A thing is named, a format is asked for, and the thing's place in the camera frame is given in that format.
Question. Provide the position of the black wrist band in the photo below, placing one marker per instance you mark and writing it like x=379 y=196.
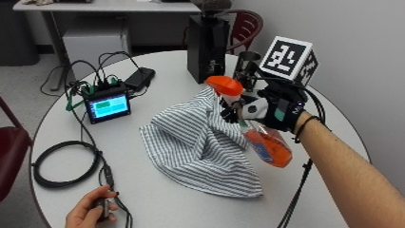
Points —
x=303 y=125

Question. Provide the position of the white box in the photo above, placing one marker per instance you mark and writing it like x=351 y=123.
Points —
x=95 y=47

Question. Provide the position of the small black display device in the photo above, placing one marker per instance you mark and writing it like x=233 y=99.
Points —
x=107 y=106

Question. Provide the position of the grey desk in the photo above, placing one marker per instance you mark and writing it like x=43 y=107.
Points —
x=106 y=6

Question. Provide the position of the dark red chair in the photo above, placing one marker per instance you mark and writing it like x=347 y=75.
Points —
x=249 y=27

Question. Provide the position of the dark cabinet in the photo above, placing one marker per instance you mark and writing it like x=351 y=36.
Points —
x=17 y=34

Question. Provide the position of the grey striped cloth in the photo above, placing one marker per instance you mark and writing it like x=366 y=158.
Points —
x=198 y=148

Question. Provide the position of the white marker cube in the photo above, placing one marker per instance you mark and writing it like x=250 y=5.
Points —
x=287 y=57

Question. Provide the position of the beige object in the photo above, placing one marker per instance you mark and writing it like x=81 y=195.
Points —
x=41 y=2

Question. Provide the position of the black power bank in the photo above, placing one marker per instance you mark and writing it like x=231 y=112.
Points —
x=141 y=77

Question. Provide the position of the black metal cup stand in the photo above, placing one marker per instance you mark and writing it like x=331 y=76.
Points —
x=247 y=68

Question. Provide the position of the orange spray bottle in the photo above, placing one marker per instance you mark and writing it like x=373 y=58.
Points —
x=270 y=147

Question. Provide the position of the small black clicker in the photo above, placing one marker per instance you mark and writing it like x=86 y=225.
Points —
x=105 y=207

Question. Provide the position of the tall black box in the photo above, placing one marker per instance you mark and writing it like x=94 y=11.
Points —
x=207 y=47

